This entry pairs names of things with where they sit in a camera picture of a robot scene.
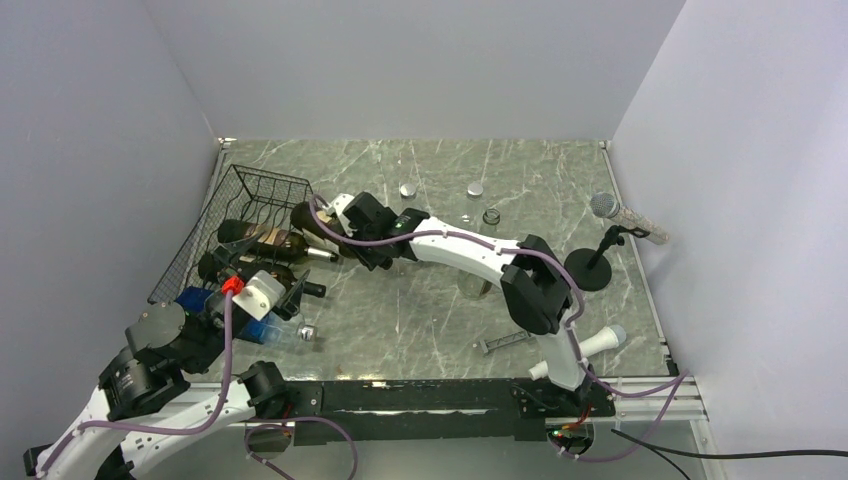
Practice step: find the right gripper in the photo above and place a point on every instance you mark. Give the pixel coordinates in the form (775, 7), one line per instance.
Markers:
(371, 261)

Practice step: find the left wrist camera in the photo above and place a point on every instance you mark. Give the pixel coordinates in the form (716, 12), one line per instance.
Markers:
(256, 296)

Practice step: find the green wine bottle grey cap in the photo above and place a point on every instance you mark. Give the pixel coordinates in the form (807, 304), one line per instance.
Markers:
(275, 243)

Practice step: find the grey handheld microphone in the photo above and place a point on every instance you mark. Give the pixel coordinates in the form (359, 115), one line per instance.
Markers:
(606, 206)

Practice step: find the black wire wine rack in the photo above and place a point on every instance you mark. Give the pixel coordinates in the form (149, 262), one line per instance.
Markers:
(244, 199)

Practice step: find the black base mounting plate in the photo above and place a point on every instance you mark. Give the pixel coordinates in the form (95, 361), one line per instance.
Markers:
(519, 408)

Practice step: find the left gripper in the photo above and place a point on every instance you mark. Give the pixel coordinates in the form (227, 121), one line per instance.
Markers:
(290, 304)

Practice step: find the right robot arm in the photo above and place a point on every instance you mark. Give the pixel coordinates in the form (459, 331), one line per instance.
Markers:
(541, 296)

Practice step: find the clear labelled bottle silver cap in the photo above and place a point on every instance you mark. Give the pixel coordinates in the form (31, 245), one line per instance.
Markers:
(474, 205)

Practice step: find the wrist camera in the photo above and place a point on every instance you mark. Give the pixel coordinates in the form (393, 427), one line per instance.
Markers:
(335, 207)
(256, 296)

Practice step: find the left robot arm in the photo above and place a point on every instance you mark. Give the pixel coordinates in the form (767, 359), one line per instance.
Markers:
(170, 340)

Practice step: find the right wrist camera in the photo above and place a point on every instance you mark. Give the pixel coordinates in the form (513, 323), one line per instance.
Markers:
(335, 207)

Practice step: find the grey tool coloured blocks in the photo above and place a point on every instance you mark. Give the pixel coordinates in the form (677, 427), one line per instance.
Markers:
(488, 346)

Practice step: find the white toy microphone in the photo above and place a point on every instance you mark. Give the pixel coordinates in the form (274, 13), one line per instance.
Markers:
(608, 338)

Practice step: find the blue square glass bottle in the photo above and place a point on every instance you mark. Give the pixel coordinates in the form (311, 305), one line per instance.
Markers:
(271, 329)

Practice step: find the dark green wine bottle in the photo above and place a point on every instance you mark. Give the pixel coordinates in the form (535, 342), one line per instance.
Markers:
(215, 271)

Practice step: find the clear glass bottle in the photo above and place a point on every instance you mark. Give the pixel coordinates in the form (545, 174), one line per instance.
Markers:
(474, 279)

